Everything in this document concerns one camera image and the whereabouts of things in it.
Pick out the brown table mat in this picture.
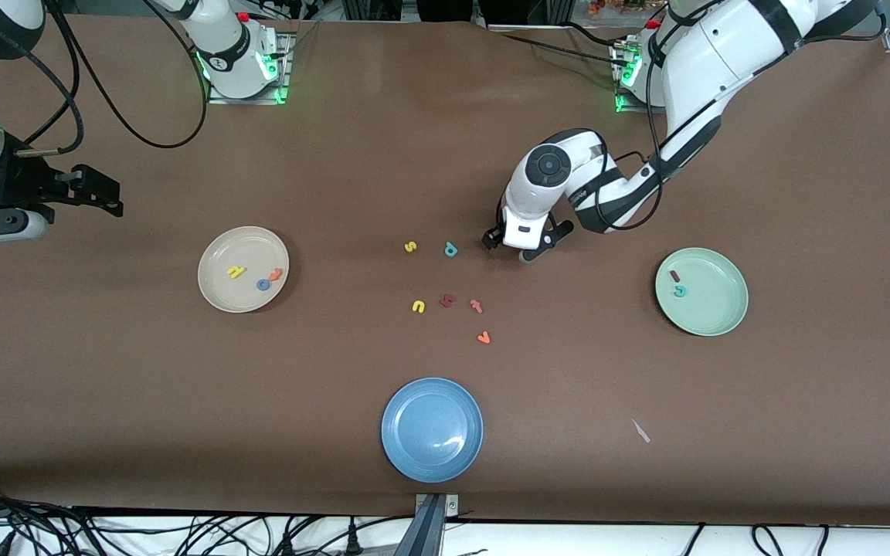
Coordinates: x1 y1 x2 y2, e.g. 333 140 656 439
0 12 890 527

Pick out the beige round plate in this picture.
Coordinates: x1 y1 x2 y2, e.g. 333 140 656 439
198 225 290 314

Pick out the blue round plate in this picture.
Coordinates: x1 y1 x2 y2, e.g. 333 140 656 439
381 377 484 484

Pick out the green round plate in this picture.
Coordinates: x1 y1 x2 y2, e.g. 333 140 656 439
654 247 749 337

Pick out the orange decorative foliage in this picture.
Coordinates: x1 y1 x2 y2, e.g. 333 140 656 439
588 0 662 18

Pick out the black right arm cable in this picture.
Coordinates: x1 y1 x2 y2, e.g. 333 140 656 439
16 0 208 157

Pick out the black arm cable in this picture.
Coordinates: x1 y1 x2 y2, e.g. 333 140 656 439
16 0 208 157
496 23 724 232

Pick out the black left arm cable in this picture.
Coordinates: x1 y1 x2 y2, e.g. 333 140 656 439
496 23 724 232

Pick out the black cable on table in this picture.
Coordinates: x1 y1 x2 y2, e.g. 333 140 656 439
565 21 625 49
489 29 625 70

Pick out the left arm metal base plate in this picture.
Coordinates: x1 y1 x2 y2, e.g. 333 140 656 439
610 37 670 115

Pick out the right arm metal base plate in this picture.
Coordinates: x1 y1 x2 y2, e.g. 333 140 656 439
208 31 293 105

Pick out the aluminium camera mount profile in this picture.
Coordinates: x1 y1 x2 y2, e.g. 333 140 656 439
395 493 461 556

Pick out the black cable tangle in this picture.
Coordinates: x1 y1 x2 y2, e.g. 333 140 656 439
0 480 415 556

